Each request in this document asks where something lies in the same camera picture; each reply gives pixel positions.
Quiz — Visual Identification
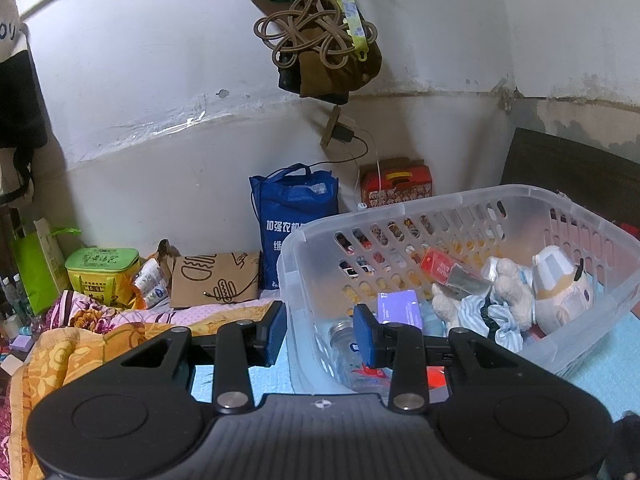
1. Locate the orange patterned blanket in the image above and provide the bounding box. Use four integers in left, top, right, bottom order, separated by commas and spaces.
7, 302, 281, 480

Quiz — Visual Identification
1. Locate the brown hanging bag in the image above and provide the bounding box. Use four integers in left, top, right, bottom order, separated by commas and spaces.
274, 25, 383, 103

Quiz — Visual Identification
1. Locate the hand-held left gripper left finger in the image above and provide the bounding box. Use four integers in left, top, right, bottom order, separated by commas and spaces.
120, 301, 288, 414

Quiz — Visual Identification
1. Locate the red card box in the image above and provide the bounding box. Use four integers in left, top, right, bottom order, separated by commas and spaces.
419, 247, 463, 286

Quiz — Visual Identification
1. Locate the white plush toy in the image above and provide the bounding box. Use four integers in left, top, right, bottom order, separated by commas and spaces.
530, 245, 596, 336

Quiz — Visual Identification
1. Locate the green paper bag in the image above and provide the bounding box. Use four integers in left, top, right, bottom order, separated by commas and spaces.
11, 217, 82, 313

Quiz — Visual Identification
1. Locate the light blue mat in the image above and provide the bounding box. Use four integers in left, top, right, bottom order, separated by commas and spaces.
190, 310, 640, 406

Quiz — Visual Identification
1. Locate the black cable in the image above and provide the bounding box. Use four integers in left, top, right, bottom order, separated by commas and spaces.
262, 135, 369, 183

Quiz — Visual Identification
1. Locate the red gift box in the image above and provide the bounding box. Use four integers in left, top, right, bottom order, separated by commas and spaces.
360, 157, 434, 208

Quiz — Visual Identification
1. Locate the pink floral blanket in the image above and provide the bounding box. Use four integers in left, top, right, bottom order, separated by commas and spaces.
47, 290, 276, 333

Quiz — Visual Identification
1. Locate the dark headboard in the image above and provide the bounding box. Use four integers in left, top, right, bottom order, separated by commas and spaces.
500, 127, 640, 246

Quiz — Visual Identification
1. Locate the white cable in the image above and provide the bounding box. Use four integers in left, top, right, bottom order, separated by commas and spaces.
356, 127, 386, 209

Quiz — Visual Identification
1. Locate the clear plastic bottle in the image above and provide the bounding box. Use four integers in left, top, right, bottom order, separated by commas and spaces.
12, 272, 34, 318
0, 276, 16, 318

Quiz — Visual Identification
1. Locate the brown printed paper bag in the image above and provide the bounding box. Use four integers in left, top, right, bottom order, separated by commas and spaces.
157, 240, 263, 309

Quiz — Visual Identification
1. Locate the black and white garment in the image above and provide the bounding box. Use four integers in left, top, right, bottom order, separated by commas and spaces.
0, 0, 48, 206

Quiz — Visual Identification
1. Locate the blue striped cloth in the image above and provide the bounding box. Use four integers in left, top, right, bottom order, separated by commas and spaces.
457, 295, 523, 351

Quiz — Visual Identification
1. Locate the blue tote bag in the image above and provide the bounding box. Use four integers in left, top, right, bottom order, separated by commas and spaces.
249, 162, 340, 292

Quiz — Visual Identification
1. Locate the glass jar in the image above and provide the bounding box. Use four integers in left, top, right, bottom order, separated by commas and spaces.
327, 317, 391, 386

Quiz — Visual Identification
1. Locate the white drink carton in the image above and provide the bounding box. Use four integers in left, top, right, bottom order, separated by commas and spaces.
134, 259, 164, 293
145, 285, 171, 309

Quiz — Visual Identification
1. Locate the yellow-green lanyard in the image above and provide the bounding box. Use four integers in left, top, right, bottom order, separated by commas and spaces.
325, 0, 371, 61

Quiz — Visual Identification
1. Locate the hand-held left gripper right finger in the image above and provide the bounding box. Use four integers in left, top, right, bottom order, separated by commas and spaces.
353, 304, 524, 414

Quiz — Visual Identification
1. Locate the translucent plastic basket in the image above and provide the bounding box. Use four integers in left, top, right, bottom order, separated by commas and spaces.
276, 184, 640, 396

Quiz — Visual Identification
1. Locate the green lunch bag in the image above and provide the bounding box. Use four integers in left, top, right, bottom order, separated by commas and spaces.
65, 247, 142, 308

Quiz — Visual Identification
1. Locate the beige teddy bear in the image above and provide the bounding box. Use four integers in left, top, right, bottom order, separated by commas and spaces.
431, 256, 536, 331

